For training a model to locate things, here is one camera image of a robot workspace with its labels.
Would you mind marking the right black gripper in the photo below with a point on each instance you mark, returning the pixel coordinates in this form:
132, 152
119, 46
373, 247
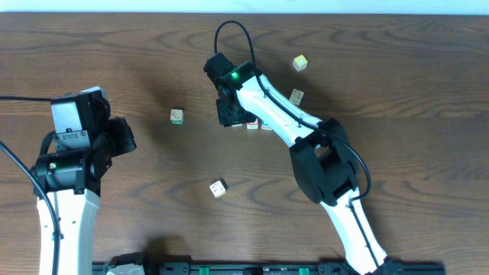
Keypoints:
230, 114

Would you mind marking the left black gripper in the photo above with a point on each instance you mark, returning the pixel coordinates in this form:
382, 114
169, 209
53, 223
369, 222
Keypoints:
123, 136

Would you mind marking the red letter I block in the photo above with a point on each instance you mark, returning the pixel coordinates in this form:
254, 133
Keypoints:
254, 125

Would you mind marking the blue number 2 block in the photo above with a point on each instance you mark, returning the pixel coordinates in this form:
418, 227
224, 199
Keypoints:
265, 126

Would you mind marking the plain engraved wooden block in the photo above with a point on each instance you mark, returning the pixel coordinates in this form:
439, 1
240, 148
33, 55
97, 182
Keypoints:
296, 96

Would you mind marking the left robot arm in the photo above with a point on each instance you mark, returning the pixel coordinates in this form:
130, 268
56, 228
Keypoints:
72, 161

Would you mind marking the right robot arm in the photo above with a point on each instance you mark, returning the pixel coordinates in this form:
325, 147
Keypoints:
324, 163

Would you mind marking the green picture wooden block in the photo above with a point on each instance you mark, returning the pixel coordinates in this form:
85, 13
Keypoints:
177, 116

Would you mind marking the plain tilted wooden block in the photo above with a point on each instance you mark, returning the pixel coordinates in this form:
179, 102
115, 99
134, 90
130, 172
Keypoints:
218, 188

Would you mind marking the yellow top wooden block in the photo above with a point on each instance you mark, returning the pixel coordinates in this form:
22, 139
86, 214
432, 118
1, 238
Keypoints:
300, 63

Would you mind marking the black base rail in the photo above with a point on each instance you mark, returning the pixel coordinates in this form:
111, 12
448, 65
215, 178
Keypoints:
138, 263

